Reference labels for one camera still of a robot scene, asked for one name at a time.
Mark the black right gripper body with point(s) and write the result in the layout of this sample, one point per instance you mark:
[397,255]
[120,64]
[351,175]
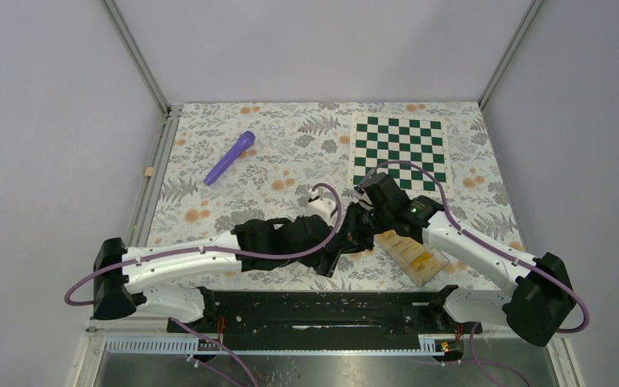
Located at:
[375,220]

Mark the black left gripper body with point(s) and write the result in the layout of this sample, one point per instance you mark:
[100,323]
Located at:
[307,260]

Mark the black leather card holder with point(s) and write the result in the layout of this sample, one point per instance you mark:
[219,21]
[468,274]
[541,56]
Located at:
[327,262]

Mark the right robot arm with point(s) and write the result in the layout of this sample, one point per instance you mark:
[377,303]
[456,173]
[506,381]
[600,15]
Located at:
[534,295]

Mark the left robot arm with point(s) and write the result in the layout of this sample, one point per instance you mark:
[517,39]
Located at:
[127,280]

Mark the clear box of cards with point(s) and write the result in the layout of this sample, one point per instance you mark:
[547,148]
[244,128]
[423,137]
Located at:
[420,263]

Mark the green white chessboard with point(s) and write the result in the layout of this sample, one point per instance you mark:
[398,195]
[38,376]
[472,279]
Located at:
[417,147]

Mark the floral tablecloth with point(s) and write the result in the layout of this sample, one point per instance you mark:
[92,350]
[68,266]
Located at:
[298,145]

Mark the purple toy microphone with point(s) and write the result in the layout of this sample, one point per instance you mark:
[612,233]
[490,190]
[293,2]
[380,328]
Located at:
[243,143]

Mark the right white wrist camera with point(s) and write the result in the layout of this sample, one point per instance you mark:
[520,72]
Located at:
[361,197]

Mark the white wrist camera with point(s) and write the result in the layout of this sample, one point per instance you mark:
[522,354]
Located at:
[322,207]
[361,197]

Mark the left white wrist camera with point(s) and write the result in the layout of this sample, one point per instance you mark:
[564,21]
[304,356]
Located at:
[322,207]

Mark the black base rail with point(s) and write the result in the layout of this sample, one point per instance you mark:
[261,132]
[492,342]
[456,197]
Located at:
[312,321]

